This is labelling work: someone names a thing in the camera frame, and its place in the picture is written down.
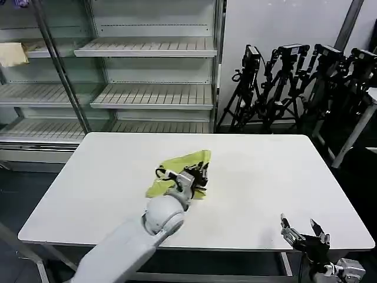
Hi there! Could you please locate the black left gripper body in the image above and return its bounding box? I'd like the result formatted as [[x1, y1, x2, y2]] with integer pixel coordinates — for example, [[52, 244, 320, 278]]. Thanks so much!
[[192, 167, 210, 189]]

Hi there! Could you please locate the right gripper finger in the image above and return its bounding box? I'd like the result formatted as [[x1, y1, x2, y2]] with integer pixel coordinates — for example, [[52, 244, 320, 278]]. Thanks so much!
[[309, 218, 332, 246], [280, 213, 303, 243]]

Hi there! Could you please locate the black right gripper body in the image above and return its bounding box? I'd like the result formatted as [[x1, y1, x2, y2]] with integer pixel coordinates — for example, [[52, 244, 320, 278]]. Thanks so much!
[[293, 232, 330, 265]]

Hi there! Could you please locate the yellow-green shirt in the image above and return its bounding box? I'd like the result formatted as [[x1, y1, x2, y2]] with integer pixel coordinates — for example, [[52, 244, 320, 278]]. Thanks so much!
[[145, 149, 213, 202]]

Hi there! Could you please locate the grey-legged side table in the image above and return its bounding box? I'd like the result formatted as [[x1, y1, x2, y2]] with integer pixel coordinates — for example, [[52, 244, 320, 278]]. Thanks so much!
[[311, 87, 377, 169]]

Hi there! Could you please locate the empty grey slatted shelf rack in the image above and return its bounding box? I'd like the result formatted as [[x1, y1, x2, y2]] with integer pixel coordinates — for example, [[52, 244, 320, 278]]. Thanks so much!
[[73, 0, 226, 134]]

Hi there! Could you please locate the slanted steel pole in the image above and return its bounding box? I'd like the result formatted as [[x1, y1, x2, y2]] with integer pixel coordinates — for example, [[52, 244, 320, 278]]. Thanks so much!
[[34, 0, 91, 134]]

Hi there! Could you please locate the glass-fronted grey shelf rack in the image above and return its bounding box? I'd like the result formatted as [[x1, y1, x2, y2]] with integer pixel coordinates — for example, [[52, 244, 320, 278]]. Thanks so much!
[[0, 0, 100, 173]]

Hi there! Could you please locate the slanted grey blurry bar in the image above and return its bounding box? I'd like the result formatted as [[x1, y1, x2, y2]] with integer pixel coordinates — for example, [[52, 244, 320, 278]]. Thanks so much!
[[0, 221, 76, 283]]

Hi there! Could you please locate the beige cardboard sheet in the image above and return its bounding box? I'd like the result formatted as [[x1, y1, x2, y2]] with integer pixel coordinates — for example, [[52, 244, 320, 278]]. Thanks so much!
[[0, 41, 30, 68]]

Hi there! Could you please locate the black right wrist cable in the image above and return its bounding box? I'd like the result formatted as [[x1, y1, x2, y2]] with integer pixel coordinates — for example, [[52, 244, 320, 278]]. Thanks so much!
[[297, 251, 313, 283]]

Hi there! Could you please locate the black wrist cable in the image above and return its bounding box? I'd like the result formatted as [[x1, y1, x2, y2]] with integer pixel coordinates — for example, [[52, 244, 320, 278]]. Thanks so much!
[[297, 251, 313, 283], [154, 166, 178, 181]]

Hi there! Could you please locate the metal table frame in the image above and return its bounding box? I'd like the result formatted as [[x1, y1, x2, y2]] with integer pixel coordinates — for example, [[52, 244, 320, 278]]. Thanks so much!
[[17, 240, 295, 283]]

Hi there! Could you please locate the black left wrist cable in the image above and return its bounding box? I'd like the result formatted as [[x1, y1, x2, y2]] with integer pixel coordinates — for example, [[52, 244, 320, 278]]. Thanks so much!
[[154, 166, 178, 181]]

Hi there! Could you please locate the black tripod with camera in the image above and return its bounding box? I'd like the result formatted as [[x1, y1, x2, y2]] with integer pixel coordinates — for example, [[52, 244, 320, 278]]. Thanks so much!
[[294, 43, 352, 135], [323, 48, 377, 144], [217, 44, 266, 134], [259, 43, 312, 133]]

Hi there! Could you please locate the slanted grey wall beam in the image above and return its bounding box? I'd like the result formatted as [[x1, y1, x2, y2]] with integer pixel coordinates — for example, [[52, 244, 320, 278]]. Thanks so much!
[[334, 0, 366, 52]]

